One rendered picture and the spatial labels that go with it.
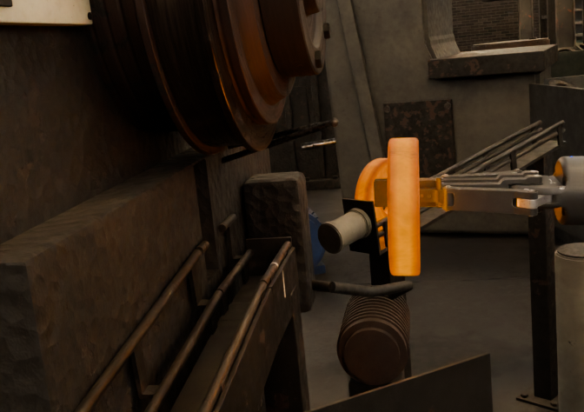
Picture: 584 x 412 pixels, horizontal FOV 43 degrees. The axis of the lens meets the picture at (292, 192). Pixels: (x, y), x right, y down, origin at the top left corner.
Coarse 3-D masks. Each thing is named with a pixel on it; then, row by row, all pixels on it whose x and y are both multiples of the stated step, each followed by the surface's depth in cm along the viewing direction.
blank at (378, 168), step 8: (376, 160) 144; (384, 160) 143; (368, 168) 142; (376, 168) 141; (384, 168) 143; (360, 176) 142; (368, 176) 141; (376, 176) 141; (384, 176) 143; (360, 184) 141; (368, 184) 140; (360, 192) 141; (368, 192) 140; (368, 200) 140; (376, 208) 142; (376, 216) 142; (384, 216) 144
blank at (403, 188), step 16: (400, 144) 80; (416, 144) 80; (400, 160) 78; (416, 160) 78; (400, 176) 77; (416, 176) 77; (400, 192) 76; (416, 192) 76; (400, 208) 76; (416, 208) 76; (400, 224) 76; (416, 224) 76; (400, 240) 77; (416, 240) 77; (400, 256) 78; (416, 256) 78; (400, 272) 81; (416, 272) 81
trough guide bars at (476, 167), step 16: (528, 128) 192; (560, 128) 190; (496, 144) 181; (512, 144) 186; (560, 144) 191; (464, 160) 171; (480, 160) 176; (496, 160) 169; (512, 160) 174; (432, 176) 163; (384, 224) 141; (384, 240) 142
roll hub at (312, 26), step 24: (264, 0) 85; (288, 0) 85; (312, 0) 94; (264, 24) 87; (288, 24) 87; (312, 24) 102; (288, 48) 90; (312, 48) 94; (288, 72) 95; (312, 72) 96
